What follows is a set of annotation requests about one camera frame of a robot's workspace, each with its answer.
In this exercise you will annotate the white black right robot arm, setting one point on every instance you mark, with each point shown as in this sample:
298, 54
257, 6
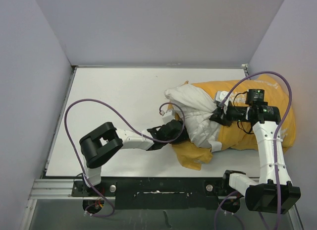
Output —
274, 192

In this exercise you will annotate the blue yellow Mickey pillowcase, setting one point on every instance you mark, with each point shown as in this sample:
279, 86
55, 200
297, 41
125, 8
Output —
193, 157

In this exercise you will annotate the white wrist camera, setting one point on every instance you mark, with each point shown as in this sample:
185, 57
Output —
167, 116
221, 99

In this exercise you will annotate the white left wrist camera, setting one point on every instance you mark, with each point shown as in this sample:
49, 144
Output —
167, 116

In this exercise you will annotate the white pillow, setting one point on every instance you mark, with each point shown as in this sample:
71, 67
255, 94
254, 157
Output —
196, 106

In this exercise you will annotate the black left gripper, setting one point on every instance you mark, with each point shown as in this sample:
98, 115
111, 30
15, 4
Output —
184, 136

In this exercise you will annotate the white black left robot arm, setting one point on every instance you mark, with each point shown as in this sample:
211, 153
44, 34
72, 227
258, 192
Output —
101, 144

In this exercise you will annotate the aluminium frame rail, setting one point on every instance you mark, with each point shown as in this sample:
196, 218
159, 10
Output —
52, 207

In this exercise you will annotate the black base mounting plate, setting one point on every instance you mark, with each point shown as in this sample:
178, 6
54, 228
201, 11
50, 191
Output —
156, 193

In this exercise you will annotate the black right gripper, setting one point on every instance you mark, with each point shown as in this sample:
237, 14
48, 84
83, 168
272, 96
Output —
219, 115

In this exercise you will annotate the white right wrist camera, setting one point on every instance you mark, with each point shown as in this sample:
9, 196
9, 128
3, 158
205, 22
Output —
221, 99

